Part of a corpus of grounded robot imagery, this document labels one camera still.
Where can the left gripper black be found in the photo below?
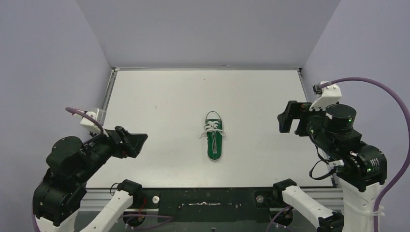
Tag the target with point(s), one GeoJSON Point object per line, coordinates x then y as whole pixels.
{"type": "Point", "coordinates": [135, 140]}

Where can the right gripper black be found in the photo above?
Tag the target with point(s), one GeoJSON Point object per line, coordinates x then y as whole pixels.
{"type": "Point", "coordinates": [300, 117]}

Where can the green canvas sneaker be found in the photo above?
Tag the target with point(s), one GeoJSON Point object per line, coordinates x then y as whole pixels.
{"type": "Point", "coordinates": [214, 139]}

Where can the white shoelace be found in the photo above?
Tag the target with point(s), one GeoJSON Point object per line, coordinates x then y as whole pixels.
{"type": "Point", "coordinates": [213, 125]}

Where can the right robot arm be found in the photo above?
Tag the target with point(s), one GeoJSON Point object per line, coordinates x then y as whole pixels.
{"type": "Point", "coordinates": [361, 168]}

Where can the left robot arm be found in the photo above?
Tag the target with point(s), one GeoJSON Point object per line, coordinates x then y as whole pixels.
{"type": "Point", "coordinates": [71, 164]}

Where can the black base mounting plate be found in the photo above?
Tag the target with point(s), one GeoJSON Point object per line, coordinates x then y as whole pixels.
{"type": "Point", "coordinates": [258, 204]}

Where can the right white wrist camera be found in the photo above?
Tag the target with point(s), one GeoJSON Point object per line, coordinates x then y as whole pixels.
{"type": "Point", "coordinates": [328, 95]}

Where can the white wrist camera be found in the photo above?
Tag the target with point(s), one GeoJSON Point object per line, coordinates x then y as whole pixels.
{"type": "Point", "coordinates": [328, 95]}
{"type": "Point", "coordinates": [91, 120]}

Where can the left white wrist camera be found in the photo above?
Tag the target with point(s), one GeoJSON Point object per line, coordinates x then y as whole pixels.
{"type": "Point", "coordinates": [91, 120]}

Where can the aluminium front rail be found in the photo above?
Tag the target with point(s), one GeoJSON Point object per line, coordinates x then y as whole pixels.
{"type": "Point", "coordinates": [96, 199]}

